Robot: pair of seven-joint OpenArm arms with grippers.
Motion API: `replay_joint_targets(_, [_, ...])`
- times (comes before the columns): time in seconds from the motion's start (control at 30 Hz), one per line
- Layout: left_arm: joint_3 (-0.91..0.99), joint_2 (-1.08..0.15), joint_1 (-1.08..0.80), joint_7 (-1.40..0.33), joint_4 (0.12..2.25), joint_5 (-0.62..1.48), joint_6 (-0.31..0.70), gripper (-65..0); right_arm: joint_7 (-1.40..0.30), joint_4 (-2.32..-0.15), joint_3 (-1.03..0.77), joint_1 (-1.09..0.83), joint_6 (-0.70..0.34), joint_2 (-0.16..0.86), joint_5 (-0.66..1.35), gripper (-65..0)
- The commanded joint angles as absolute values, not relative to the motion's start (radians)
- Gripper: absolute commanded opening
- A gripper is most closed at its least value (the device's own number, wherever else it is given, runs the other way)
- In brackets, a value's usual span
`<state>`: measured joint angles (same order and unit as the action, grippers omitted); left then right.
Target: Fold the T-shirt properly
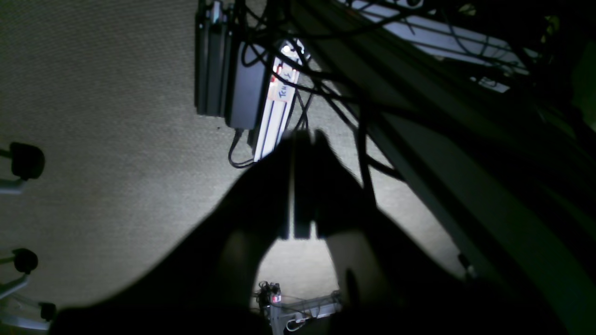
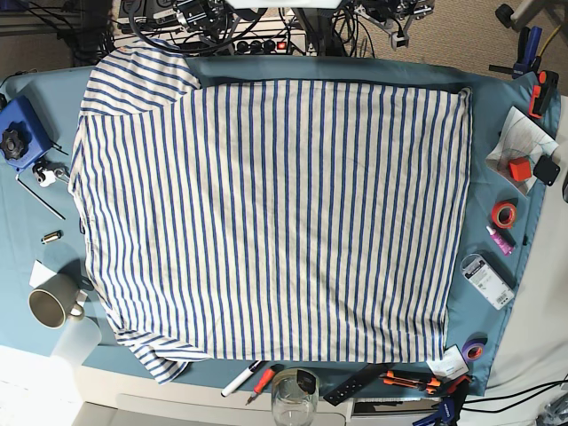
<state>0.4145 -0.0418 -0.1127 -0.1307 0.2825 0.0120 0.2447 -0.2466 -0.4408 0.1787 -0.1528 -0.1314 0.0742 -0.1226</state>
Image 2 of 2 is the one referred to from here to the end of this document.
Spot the white black marker pen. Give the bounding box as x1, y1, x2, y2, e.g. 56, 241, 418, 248
221, 360, 264, 398

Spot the white metal small part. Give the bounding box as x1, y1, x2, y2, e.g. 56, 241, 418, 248
32, 161, 69, 187

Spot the white printed paper sheet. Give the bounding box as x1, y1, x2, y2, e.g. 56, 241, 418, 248
485, 106, 558, 197

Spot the blue black spring clamp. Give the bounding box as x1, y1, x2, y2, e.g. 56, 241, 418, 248
413, 375, 472, 426

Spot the red cube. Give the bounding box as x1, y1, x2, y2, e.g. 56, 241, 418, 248
509, 157, 532, 182

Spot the small brass cylinder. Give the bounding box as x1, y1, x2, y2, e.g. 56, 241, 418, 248
41, 231, 63, 244

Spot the clear plastic screw box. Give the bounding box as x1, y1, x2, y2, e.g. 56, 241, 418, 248
460, 253, 515, 310

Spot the translucent plastic cup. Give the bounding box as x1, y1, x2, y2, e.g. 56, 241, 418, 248
51, 317, 102, 368

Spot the red tape roll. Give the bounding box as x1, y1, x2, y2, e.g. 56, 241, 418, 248
491, 201, 517, 229

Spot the blue device with black knob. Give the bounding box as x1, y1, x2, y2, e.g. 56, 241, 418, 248
1, 96, 52, 172

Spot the teal table cloth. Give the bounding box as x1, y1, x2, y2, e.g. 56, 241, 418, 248
1, 57, 545, 395

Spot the blue black bar clamp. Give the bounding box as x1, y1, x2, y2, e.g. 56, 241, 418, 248
488, 26, 542, 79

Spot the black square mount plate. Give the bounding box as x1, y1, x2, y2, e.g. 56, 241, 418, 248
532, 154, 560, 186

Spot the grey ceramic mug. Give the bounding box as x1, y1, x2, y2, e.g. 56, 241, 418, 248
28, 273, 84, 329

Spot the pink glue tube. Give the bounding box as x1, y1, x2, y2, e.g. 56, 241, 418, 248
485, 225, 514, 256

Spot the orange black utility knife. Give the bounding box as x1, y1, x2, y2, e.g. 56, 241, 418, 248
380, 370, 441, 395

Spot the black remote control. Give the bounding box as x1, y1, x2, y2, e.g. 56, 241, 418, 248
323, 363, 392, 406

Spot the clear drinking glass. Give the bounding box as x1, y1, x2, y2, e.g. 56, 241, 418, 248
272, 368, 320, 426

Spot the white paper note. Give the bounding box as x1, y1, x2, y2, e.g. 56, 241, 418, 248
29, 260, 57, 288

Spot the black allen key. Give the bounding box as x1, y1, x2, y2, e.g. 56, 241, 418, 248
15, 173, 66, 221

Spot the black orange clamp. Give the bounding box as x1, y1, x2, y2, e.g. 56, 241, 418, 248
528, 70, 559, 119

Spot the purple tape roll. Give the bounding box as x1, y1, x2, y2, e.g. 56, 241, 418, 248
461, 338, 486, 362

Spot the blue white striped T-shirt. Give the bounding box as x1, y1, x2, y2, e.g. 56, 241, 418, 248
68, 42, 473, 383

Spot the white card box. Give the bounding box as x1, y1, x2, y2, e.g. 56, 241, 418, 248
426, 345, 469, 381

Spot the red handled screwdriver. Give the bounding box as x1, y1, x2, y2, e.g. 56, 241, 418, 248
246, 364, 284, 405

